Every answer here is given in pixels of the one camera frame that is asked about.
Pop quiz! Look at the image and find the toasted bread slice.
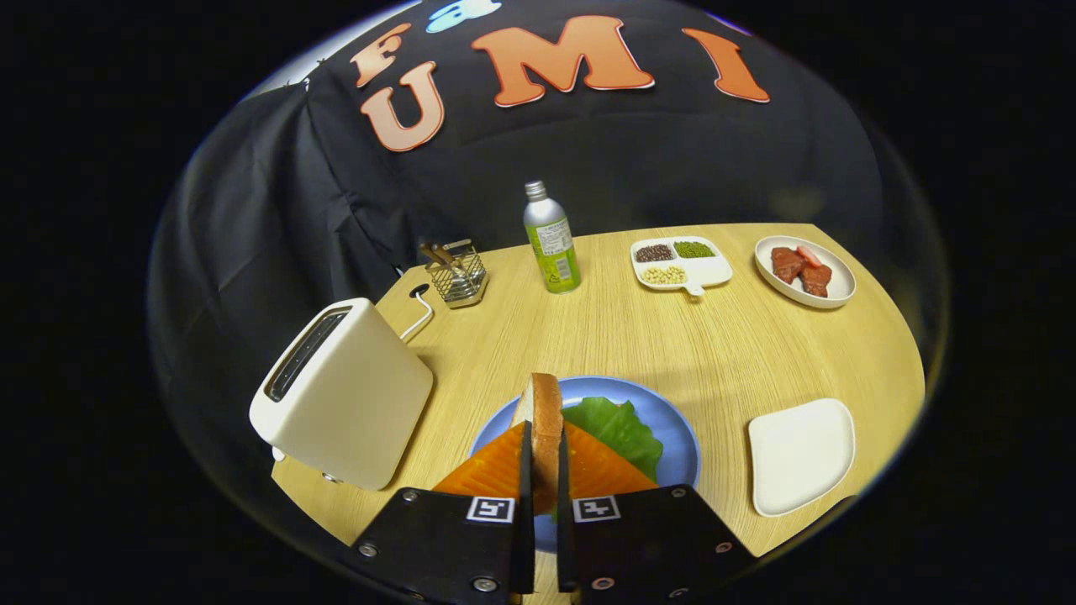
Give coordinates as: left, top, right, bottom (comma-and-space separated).
512, 373, 565, 515

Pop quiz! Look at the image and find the blue round plate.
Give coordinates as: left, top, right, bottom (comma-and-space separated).
468, 376, 701, 554

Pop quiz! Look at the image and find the white square plate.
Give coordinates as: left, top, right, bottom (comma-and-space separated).
747, 398, 857, 518

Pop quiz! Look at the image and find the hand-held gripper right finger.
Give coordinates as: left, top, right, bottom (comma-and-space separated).
555, 423, 757, 604

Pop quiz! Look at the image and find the white toaster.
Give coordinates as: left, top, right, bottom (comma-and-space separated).
249, 297, 435, 492

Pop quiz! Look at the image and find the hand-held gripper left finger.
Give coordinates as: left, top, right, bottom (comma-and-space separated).
340, 420, 536, 604

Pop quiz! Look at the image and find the white oval plate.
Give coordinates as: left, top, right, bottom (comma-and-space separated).
754, 235, 857, 309

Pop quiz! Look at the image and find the metal wire mesh basket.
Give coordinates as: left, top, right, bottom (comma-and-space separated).
425, 239, 489, 309

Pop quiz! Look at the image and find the silver bottle with green label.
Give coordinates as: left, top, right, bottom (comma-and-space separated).
523, 180, 582, 294

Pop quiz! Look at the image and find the green lettuce leaf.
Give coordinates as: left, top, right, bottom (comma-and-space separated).
562, 397, 664, 482

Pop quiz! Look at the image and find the black backdrop cloth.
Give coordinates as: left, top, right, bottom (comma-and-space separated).
151, 0, 883, 404

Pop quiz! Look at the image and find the white divided dish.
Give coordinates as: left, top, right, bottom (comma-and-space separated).
630, 236, 734, 297

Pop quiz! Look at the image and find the white toaster cable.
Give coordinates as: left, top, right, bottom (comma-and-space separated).
399, 290, 435, 342

